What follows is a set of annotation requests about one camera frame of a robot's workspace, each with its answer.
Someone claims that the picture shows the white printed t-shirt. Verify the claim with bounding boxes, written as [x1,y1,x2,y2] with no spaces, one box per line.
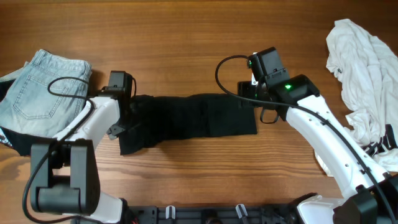
[326,19,397,172]

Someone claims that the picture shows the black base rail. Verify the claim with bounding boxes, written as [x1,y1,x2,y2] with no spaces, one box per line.
[70,203,299,224]

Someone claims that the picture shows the light blue denim jeans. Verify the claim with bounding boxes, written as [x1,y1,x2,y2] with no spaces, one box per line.
[1,49,91,138]

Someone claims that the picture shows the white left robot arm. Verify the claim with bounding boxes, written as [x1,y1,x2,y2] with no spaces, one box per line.
[22,87,139,223]

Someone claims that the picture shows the black folded garment under jeans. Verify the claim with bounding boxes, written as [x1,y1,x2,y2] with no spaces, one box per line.
[1,77,62,156]

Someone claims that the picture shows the dark green polo shirt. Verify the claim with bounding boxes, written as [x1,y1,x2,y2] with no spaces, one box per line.
[119,94,257,156]

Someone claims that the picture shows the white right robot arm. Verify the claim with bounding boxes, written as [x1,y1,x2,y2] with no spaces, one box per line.
[238,75,397,223]

